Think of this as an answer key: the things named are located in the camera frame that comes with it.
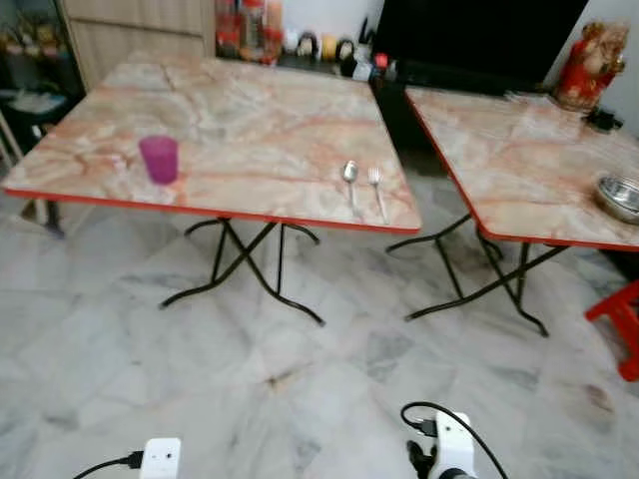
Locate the steel spoon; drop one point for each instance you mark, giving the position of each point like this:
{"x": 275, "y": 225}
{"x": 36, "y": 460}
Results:
{"x": 349, "y": 173}

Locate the red plastic stool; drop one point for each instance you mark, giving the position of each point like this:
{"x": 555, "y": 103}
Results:
{"x": 619, "y": 314}

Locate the large red-lidded jar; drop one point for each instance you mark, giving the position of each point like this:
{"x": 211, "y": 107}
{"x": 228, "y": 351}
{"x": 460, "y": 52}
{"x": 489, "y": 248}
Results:
{"x": 255, "y": 25}

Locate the yellow round figurine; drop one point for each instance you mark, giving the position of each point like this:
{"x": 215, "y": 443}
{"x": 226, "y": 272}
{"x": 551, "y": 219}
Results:
{"x": 329, "y": 47}

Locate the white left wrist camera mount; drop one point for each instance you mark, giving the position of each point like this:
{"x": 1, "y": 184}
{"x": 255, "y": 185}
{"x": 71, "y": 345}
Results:
{"x": 161, "y": 459}

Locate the black television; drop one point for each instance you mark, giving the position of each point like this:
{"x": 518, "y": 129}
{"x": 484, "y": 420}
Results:
{"x": 469, "y": 35}

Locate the stainless steel bowl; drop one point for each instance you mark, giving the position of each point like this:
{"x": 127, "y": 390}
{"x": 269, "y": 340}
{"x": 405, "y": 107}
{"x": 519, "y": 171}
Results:
{"x": 621, "y": 198}

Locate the light wooden cabinet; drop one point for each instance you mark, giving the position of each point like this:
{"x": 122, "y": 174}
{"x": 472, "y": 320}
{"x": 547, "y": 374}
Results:
{"x": 140, "y": 30}

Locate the marble-top folding table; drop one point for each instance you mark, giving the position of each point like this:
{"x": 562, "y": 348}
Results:
{"x": 240, "y": 125}
{"x": 519, "y": 165}

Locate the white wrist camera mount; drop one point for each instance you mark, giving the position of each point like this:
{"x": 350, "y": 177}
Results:
{"x": 161, "y": 459}
{"x": 454, "y": 444}

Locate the small white box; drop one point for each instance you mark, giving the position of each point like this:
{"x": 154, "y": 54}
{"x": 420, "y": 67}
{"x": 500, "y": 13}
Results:
{"x": 362, "y": 70}

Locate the white round figurine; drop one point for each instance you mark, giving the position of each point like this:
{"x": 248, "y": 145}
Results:
{"x": 292, "y": 41}

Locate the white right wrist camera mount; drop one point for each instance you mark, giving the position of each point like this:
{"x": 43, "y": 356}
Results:
{"x": 454, "y": 444}

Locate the purple plastic cup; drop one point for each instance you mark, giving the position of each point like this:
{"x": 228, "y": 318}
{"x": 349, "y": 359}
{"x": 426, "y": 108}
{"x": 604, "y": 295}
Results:
{"x": 159, "y": 160}

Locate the steel fork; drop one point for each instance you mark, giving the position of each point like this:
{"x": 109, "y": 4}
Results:
{"x": 375, "y": 185}

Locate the black round figurine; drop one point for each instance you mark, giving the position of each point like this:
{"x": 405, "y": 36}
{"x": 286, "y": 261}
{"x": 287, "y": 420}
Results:
{"x": 348, "y": 52}

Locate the red and gold statue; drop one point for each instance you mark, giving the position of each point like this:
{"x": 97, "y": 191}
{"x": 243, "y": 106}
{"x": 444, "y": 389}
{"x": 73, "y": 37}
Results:
{"x": 589, "y": 65}

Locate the glass display shelf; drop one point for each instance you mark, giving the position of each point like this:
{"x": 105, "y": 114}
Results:
{"x": 30, "y": 70}

